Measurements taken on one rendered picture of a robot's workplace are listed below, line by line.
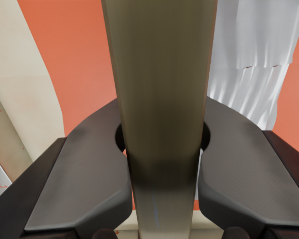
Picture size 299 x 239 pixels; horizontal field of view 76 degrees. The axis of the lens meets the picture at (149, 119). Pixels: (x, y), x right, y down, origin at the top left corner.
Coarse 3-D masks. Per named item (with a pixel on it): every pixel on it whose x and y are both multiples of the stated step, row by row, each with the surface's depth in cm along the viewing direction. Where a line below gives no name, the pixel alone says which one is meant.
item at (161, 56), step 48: (144, 0) 4; (192, 0) 4; (144, 48) 5; (192, 48) 5; (144, 96) 6; (192, 96) 6; (144, 144) 7; (192, 144) 7; (144, 192) 8; (192, 192) 8
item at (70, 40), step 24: (24, 0) 13; (48, 0) 13; (72, 0) 13; (96, 0) 13; (48, 24) 14; (72, 24) 14; (96, 24) 14; (48, 48) 15; (72, 48) 15; (96, 48) 15; (48, 72) 16; (72, 72) 16; (96, 72) 16
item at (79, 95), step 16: (64, 80) 17; (80, 80) 17; (96, 80) 17; (112, 80) 17; (288, 80) 16; (64, 96) 18; (80, 96) 17; (96, 96) 17; (112, 96) 17; (288, 96) 17; (64, 112) 18; (80, 112) 18; (288, 112) 18; (64, 128) 19; (288, 128) 19
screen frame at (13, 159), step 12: (0, 108) 18; (0, 120) 18; (0, 132) 18; (12, 132) 19; (0, 144) 18; (12, 144) 19; (0, 156) 18; (12, 156) 19; (24, 156) 21; (0, 168) 18; (12, 168) 19; (24, 168) 21; (0, 180) 19; (12, 180) 19; (0, 192) 20
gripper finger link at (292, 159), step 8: (272, 136) 7; (272, 144) 7; (280, 144) 7; (288, 144) 7; (280, 152) 7; (288, 152) 7; (296, 152) 7; (288, 160) 6; (296, 160) 6; (288, 168) 6; (296, 168) 6; (296, 176) 6; (264, 232) 5; (272, 232) 5; (280, 232) 4; (288, 232) 4; (296, 232) 4
